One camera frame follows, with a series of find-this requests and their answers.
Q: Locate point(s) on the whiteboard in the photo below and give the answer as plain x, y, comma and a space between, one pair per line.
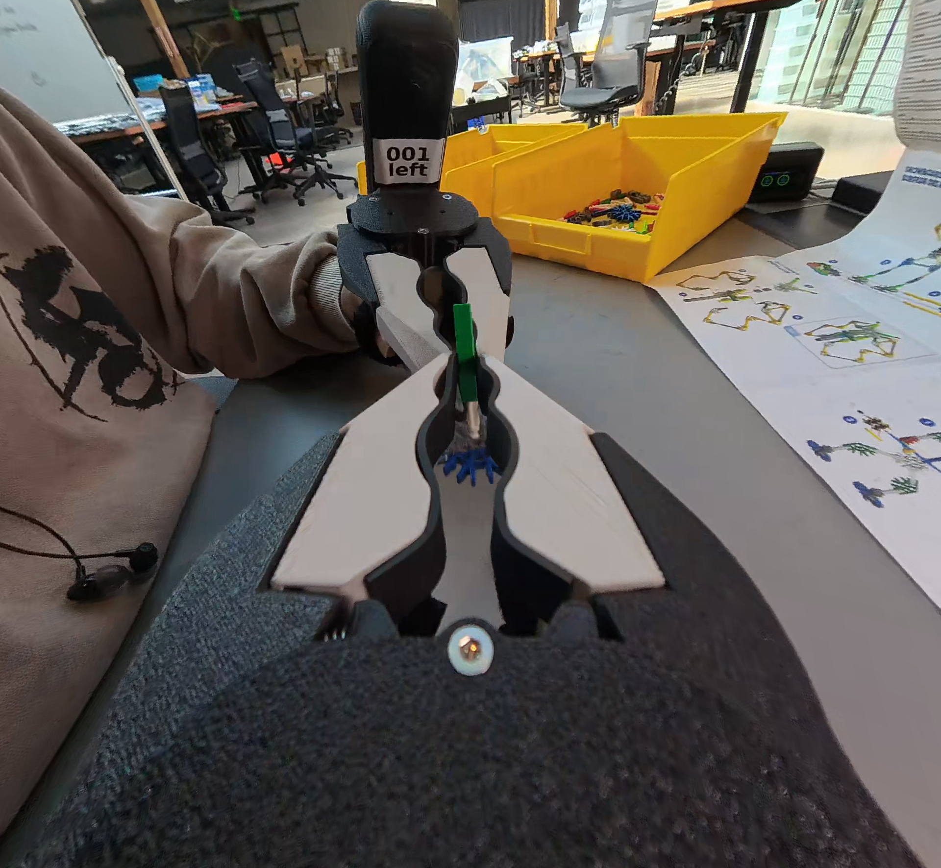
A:
52, 45

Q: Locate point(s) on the short grey toy rod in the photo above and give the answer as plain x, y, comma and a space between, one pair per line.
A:
474, 423

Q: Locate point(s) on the printed instruction sheet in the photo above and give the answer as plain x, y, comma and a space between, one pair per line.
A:
853, 369

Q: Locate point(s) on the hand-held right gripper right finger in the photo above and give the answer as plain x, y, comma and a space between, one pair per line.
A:
581, 508

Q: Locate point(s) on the background table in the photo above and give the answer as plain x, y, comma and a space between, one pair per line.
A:
750, 1

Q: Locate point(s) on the dark flat device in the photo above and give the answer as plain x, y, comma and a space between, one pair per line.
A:
865, 192

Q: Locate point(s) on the yellow plastic bin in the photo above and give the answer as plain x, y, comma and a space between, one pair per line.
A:
706, 207
471, 156

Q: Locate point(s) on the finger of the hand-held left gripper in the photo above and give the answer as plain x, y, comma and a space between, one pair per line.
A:
405, 302
490, 295

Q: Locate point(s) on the pile of toy pieces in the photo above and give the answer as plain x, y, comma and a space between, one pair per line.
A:
610, 211

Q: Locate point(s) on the black device with green lights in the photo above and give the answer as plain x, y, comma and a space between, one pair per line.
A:
787, 175

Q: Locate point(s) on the green toy connector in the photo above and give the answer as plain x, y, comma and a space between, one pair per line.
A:
465, 347

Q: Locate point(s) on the blue snowflake toy connector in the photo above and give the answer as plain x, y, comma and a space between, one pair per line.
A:
468, 467

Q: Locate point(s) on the grey desk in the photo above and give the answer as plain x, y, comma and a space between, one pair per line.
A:
662, 413

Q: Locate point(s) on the black office chair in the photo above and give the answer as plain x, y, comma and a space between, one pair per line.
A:
610, 60
287, 126

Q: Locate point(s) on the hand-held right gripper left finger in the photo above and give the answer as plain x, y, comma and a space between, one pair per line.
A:
353, 508

